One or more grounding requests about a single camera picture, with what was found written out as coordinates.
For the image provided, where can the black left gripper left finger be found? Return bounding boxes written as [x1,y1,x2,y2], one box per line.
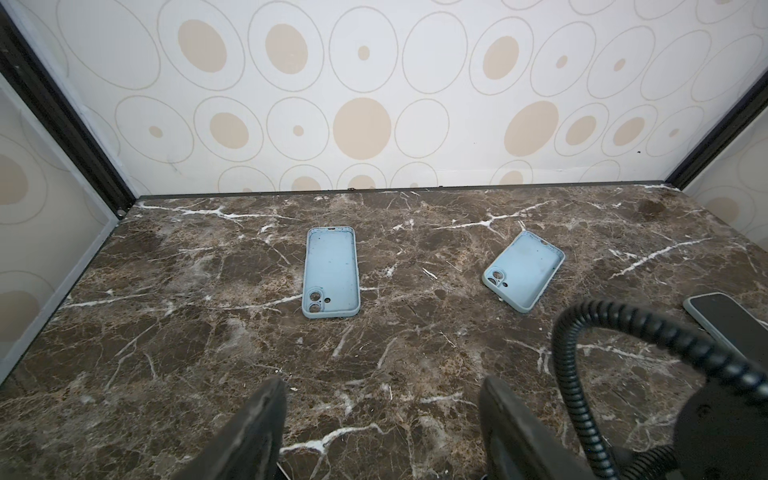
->
[174,377,287,479]

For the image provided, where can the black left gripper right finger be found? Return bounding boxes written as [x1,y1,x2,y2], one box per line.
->
[478,376,594,480]

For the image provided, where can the light blue case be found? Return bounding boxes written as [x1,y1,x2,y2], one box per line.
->
[302,226,361,319]
[682,292,768,370]
[482,230,566,314]

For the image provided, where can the black corner frame post right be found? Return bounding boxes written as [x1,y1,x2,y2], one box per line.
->
[665,72,767,190]

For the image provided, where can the black corner frame post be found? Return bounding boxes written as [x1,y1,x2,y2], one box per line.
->
[665,72,767,190]
[1,8,136,219]

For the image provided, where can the black corner frame post left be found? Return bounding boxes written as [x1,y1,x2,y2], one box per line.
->
[1,8,136,219]

